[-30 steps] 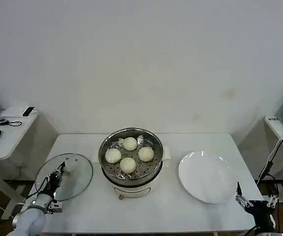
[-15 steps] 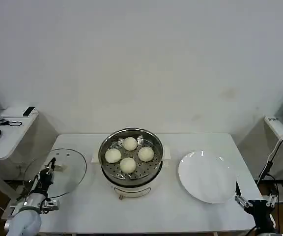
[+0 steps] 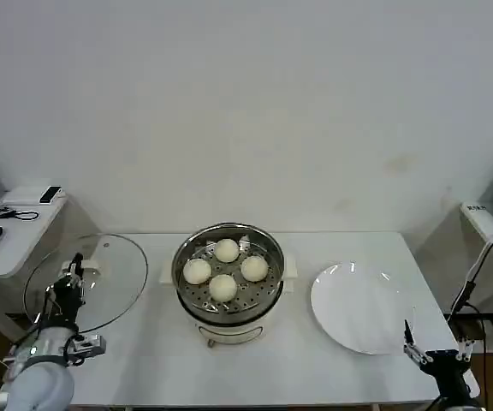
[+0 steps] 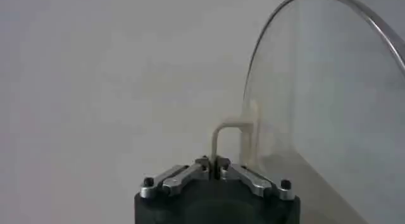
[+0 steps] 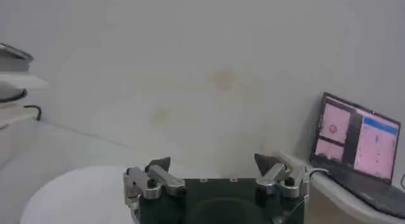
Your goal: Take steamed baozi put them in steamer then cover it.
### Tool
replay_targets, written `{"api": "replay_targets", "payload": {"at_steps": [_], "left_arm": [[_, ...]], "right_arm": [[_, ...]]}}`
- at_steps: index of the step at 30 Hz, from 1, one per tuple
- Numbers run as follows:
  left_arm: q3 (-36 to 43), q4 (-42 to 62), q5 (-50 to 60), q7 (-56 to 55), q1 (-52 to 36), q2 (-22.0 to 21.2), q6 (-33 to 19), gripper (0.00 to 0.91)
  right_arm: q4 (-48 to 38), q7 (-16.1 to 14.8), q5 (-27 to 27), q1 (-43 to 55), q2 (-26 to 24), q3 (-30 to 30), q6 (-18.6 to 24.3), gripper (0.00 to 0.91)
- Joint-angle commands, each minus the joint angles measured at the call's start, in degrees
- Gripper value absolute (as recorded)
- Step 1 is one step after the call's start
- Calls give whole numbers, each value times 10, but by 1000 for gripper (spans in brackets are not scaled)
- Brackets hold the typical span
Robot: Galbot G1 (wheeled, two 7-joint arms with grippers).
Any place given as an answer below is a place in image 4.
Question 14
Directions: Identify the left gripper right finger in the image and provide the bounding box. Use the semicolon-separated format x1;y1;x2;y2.
216;155;297;202

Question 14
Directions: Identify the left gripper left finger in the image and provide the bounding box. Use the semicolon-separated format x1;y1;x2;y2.
140;155;211;199

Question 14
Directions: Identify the glass lid with cream handle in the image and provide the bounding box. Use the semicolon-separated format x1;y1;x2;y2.
210;0;405;224

